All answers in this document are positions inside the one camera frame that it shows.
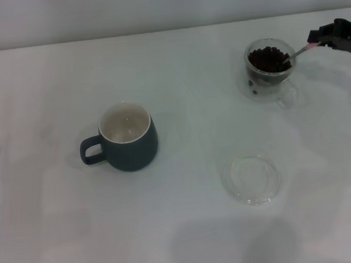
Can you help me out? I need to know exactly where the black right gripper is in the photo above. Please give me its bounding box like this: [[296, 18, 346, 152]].
[[305, 17, 351, 60]]

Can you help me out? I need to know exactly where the pink-handled metal spoon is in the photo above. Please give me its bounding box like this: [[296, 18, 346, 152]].
[[279, 41, 325, 71]]

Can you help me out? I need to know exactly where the dark teal ceramic mug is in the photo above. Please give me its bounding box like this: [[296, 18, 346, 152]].
[[76, 98, 160, 176]]

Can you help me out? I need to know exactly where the pile of coffee beans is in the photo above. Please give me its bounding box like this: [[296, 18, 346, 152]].
[[246, 44, 294, 95]]

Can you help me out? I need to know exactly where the clear glass saucer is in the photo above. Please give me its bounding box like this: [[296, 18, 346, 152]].
[[220, 153, 283, 209]]

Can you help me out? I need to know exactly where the clear double-wall glass cup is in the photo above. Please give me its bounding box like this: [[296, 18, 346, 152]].
[[234, 35, 301, 113]]

